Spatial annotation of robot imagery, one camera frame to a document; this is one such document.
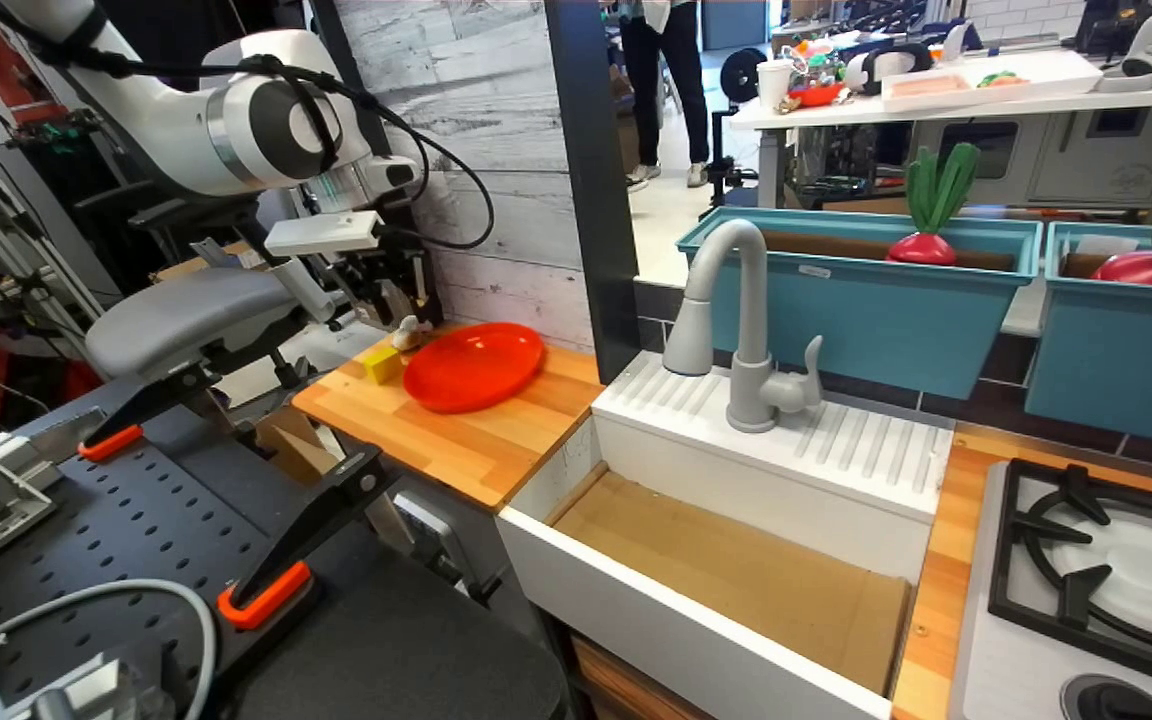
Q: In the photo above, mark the teal bin near sink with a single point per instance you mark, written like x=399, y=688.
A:
x=902, y=327

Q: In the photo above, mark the white toy sink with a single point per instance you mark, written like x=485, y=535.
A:
x=750, y=574

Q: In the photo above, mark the grey perforated board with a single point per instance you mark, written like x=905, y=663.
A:
x=133, y=558

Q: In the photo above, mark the small white plush toy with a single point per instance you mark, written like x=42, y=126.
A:
x=403, y=335

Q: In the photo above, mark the teal bin far side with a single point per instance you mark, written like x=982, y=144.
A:
x=1093, y=363

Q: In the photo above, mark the black stove burner grate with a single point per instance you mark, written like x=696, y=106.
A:
x=1074, y=562

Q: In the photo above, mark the grey office chair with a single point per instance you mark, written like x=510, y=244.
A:
x=218, y=313

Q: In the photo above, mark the black stove knob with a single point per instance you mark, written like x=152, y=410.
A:
x=1102, y=696

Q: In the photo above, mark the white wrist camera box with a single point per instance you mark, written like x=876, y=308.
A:
x=393, y=178

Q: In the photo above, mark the red round plate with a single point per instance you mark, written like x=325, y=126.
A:
x=476, y=367

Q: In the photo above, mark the white background table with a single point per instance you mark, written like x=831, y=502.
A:
x=1052, y=126

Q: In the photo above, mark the orange black clamp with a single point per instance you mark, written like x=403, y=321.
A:
x=127, y=425
x=287, y=574

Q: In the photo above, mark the yellow block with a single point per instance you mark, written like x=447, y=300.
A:
x=383, y=363

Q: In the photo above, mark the orange black clamp inner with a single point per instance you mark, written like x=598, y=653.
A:
x=287, y=574

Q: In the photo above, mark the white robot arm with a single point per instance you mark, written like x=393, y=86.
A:
x=271, y=114

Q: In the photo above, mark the grey toy faucet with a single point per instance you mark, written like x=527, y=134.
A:
x=756, y=394

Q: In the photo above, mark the orange black clamp outer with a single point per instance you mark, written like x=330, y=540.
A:
x=127, y=425

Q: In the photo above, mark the red radish toy near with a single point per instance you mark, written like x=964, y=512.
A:
x=934, y=195

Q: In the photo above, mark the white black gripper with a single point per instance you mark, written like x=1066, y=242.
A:
x=344, y=218

